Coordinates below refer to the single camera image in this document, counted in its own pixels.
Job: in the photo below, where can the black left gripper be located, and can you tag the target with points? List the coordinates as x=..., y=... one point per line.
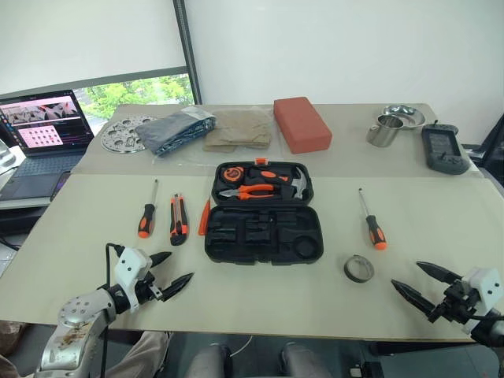
x=147, y=291

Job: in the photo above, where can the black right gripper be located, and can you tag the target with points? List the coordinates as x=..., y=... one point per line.
x=453, y=301

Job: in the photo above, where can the orange black utility knife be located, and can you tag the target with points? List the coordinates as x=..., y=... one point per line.
x=179, y=228

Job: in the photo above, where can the orange black screwdriver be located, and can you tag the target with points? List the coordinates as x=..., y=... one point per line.
x=145, y=220
x=376, y=232

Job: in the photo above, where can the slim orange test pen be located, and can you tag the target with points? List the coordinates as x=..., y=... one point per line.
x=203, y=220

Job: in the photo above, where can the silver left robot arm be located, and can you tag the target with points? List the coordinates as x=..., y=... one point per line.
x=75, y=315

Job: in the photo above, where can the black tool case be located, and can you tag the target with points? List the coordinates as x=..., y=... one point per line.
x=236, y=252

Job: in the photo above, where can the beige fabric shape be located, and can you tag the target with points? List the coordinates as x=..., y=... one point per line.
x=141, y=354

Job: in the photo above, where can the grey rounded shape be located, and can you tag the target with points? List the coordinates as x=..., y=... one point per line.
x=208, y=360
x=301, y=360

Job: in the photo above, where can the orange black tape measure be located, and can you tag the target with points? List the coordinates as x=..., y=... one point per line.
x=232, y=173

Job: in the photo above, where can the black handheld controller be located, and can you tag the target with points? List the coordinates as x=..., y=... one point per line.
x=443, y=149

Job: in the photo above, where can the folded dark blue cloth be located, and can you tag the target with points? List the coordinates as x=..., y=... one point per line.
x=169, y=130

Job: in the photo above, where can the perforated round metal disc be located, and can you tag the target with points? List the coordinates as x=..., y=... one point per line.
x=118, y=136

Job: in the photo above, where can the black chair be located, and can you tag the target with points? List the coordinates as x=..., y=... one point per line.
x=492, y=145

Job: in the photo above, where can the folded beige cloth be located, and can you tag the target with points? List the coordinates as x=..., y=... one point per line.
x=236, y=130

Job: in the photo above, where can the stainless steel cup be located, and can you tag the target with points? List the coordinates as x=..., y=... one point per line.
x=382, y=134

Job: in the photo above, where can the steel claw hammer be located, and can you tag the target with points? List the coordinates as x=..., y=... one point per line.
x=301, y=183

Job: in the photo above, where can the open dark laptop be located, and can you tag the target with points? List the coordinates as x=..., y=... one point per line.
x=39, y=165

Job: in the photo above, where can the brown fabric shape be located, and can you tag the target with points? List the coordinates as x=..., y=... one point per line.
x=12, y=334

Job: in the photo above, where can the stainless steel bowl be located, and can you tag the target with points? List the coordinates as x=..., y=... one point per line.
x=411, y=116

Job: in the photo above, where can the red-orange rectangular block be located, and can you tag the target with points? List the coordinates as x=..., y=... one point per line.
x=303, y=126

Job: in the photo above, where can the white object beside laptop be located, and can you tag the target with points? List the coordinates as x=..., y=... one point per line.
x=8, y=155

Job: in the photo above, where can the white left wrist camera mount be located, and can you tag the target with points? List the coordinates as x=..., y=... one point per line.
x=132, y=265

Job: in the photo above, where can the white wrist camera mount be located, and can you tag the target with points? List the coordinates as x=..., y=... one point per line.
x=486, y=281
x=132, y=265

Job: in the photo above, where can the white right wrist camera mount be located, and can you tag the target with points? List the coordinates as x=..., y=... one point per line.
x=486, y=281

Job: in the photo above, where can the dark window frame post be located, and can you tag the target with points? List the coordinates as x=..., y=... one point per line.
x=187, y=51

